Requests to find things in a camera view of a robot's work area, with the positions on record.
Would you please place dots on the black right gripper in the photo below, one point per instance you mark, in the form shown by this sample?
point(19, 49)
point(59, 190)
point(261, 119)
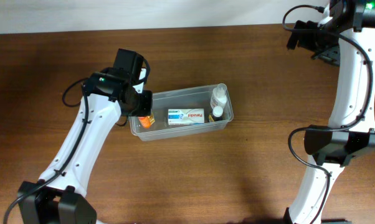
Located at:
point(326, 55)

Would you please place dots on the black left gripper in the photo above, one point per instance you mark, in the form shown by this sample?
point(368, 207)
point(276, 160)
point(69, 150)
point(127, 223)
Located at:
point(145, 103)

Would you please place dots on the orange tablet tube white cap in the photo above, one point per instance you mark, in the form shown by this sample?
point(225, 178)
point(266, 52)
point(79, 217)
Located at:
point(144, 120)

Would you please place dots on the white blue medicine box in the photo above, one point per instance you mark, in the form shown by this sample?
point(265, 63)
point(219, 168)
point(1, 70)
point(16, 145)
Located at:
point(178, 117)

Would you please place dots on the clear plastic container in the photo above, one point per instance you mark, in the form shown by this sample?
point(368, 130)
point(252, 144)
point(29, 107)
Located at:
point(188, 98)

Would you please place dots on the dark bottle white cap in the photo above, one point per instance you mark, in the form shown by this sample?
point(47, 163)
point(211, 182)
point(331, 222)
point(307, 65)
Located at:
point(216, 114)

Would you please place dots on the white spray bottle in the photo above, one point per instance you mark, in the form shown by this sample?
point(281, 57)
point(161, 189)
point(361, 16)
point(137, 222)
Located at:
point(219, 97)

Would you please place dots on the small gold lid balm jar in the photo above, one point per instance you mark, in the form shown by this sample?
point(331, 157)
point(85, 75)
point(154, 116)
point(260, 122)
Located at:
point(151, 118)

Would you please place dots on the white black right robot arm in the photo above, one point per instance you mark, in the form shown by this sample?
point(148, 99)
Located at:
point(345, 37)

